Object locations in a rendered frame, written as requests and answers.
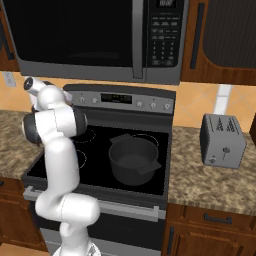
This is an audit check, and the grey wall socket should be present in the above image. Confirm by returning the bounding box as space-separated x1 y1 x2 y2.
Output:
3 71 17 89

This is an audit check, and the brown wooden cupboard door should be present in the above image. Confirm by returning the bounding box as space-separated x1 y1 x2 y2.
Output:
162 222 256 256
0 197 48 252

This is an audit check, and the silver toaster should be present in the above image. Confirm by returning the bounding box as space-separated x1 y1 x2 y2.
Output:
199 113 247 170

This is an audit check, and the brown glass-front cupboard door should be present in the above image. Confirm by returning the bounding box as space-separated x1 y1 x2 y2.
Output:
0 5 21 73
180 0 256 87

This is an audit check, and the black drawer handle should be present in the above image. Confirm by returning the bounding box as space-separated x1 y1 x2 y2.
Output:
203 212 234 225

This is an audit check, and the dark grey cooking pot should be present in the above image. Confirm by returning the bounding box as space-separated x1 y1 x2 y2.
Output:
108 133 163 187

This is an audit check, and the brown wooden drawer front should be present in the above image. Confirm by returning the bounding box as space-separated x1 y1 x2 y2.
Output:
0 176 27 202
167 203 256 235

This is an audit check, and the steel microwave door handle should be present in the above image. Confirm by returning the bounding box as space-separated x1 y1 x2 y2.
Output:
132 0 145 80

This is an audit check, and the black and steel microwave oven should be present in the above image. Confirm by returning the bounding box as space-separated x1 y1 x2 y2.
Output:
2 0 190 86

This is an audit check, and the black and steel stove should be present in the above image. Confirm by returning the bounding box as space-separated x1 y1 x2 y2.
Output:
21 83 177 256

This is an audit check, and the black cupboard door handle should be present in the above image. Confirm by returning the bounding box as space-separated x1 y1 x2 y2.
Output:
0 19 15 61
166 226 175 256
190 2 206 70

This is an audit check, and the dark brown block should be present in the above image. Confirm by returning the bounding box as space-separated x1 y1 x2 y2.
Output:
249 112 256 148

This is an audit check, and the steel oven door handle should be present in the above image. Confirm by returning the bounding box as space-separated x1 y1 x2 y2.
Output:
22 185 161 223

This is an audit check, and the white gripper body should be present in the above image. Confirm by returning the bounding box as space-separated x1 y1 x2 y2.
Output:
63 91 74 104

